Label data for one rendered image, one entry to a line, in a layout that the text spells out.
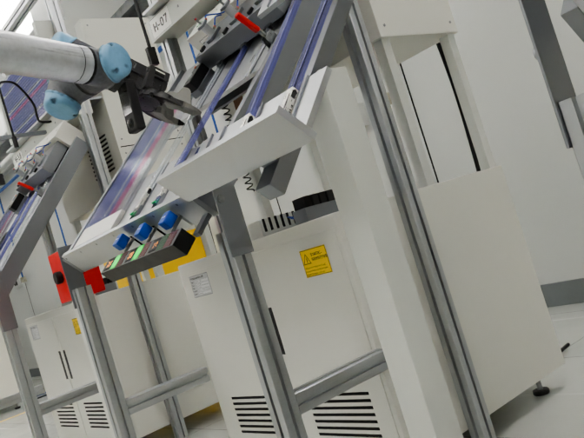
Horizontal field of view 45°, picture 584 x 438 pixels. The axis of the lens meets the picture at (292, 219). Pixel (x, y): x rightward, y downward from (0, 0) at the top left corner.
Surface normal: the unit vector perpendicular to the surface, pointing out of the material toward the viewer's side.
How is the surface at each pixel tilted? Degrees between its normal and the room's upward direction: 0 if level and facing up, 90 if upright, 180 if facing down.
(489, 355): 90
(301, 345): 90
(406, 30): 90
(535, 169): 90
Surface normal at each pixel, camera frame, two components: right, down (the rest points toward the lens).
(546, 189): -0.74, 0.21
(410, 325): 0.59, -0.22
